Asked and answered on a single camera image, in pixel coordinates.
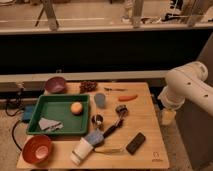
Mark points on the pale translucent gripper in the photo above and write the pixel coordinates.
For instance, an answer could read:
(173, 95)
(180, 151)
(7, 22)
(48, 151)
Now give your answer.
(168, 116)

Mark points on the black eraser block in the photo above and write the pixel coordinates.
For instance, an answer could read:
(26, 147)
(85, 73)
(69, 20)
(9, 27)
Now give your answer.
(135, 143)

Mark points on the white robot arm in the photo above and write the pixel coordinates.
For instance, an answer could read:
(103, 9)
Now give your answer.
(185, 82)

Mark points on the orange carrot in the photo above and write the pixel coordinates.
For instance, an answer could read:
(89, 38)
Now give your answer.
(127, 98)

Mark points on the small dark utensil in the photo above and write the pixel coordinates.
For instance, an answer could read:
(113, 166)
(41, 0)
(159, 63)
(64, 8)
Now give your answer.
(113, 89)

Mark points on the blue plastic cup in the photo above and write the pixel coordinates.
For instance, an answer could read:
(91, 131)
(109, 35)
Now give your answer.
(100, 100)

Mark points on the blue cloth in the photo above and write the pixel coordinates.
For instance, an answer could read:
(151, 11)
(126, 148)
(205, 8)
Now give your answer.
(94, 137)

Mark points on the dark grape bunch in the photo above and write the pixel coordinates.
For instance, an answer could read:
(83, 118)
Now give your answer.
(88, 86)

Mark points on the white paper cup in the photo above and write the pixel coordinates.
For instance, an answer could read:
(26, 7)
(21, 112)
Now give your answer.
(81, 151)

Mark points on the orange round fruit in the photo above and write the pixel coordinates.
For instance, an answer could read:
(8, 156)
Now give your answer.
(76, 108)

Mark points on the green plastic tray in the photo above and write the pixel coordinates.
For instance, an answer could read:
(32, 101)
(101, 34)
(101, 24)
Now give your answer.
(56, 107)

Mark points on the purple bowl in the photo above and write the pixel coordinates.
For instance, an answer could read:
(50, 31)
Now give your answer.
(55, 85)

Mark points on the grey folded cloth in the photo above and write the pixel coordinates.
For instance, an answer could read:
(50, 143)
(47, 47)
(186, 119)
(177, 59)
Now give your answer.
(49, 125)

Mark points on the red bowl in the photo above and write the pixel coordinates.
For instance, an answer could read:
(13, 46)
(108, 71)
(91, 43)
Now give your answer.
(37, 149)

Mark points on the blue power box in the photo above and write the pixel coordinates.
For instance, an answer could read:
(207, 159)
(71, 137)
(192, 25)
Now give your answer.
(28, 113)

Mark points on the black handled brush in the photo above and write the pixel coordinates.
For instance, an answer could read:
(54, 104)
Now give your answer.
(122, 112)

